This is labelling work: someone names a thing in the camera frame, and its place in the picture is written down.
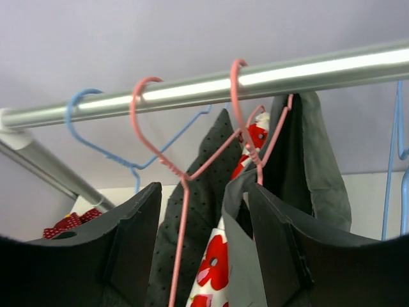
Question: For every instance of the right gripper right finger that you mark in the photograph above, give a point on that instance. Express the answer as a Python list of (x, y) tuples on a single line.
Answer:
[(305, 262)]

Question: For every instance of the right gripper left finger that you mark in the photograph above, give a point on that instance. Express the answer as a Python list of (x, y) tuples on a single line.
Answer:
[(104, 262)]

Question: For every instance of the red white polka-dot skirt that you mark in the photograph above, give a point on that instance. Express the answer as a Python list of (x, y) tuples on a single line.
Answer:
[(69, 222)]

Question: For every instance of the plain grey skirt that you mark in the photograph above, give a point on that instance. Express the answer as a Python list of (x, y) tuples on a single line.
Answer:
[(301, 171)]

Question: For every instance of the pink hanger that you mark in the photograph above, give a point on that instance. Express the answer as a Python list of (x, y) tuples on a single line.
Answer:
[(257, 149), (185, 178)]

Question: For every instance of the white red floral skirt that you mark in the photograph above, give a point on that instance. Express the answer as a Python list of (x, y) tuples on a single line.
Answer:
[(210, 286)]

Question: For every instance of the dark grey dotted skirt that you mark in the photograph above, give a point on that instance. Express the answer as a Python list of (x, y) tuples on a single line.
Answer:
[(206, 194)]

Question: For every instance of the silver white clothes rack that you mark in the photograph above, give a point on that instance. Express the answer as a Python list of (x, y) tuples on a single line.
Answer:
[(370, 65)]

